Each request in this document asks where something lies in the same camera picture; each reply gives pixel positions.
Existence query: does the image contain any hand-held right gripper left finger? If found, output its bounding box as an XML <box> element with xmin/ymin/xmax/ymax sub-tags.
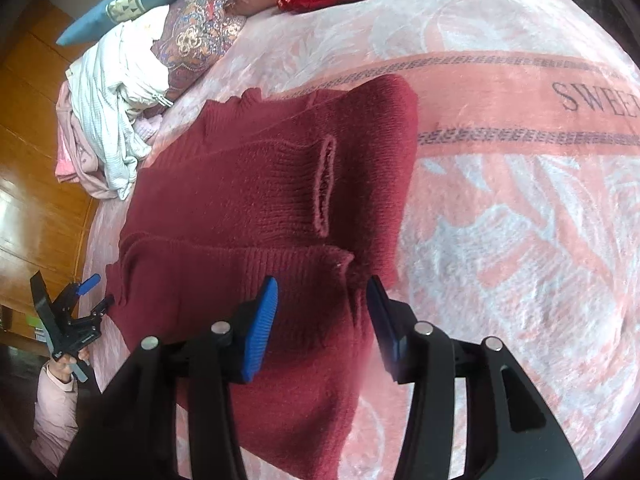
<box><xmin>57</xmin><ymin>275</ymin><xmax>280</xmax><ymax>480</ymax></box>

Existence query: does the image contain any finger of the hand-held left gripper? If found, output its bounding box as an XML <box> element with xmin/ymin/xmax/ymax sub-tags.
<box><xmin>72</xmin><ymin>274</ymin><xmax>102</xmax><ymax>297</ymax></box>
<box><xmin>87</xmin><ymin>295</ymin><xmax>117</xmax><ymax>321</ymax></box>

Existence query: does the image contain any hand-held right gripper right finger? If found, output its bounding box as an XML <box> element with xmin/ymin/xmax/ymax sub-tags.
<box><xmin>365</xmin><ymin>275</ymin><xmax>586</xmax><ymax>480</ymax></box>

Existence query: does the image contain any dark red knit sweater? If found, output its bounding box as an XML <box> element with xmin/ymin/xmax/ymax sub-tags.
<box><xmin>105</xmin><ymin>74</ymin><xmax>421</xmax><ymax>480</ymax></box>

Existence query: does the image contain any person's left forearm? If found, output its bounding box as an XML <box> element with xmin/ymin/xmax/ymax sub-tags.
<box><xmin>31</xmin><ymin>364</ymin><xmax>83</xmax><ymax>477</ymax></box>

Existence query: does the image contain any pile of white pink clothes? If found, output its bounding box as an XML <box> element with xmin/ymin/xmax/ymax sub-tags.
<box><xmin>65</xmin><ymin>7</ymin><xmax>171</xmax><ymax>202</ymax></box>

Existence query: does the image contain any person's left hand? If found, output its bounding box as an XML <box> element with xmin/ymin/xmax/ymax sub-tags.
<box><xmin>49</xmin><ymin>347</ymin><xmax>92</xmax><ymax>386</ymax></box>

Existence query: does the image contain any pink folded garment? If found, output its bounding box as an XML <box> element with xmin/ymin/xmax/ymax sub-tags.
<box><xmin>54</xmin><ymin>150</ymin><xmax>83</xmax><ymax>184</ymax></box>

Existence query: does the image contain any mauve pink garment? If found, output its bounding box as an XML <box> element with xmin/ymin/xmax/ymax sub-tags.
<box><xmin>56</xmin><ymin>82</ymin><xmax>163</xmax><ymax>202</ymax></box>

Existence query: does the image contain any wooden wardrobe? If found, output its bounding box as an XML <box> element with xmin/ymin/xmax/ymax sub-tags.
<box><xmin>0</xmin><ymin>0</ymin><xmax>123</xmax><ymax>346</ymax></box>

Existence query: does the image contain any pink floral blanket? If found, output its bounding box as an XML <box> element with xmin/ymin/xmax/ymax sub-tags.
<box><xmin>82</xmin><ymin>0</ymin><xmax>640</xmax><ymax>480</ymax></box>

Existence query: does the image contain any cream zippered garment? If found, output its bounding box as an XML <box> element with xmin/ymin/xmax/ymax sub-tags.
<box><xmin>117</xmin><ymin>62</ymin><xmax>176</xmax><ymax>111</ymax></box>

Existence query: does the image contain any paisley patterned pillow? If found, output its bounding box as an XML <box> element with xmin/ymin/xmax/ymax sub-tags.
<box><xmin>149</xmin><ymin>0</ymin><xmax>249</xmax><ymax>105</ymax></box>

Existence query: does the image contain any blue pillow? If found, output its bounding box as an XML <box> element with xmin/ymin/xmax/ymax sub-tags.
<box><xmin>56</xmin><ymin>0</ymin><xmax>202</xmax><ymax>47</ymax></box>

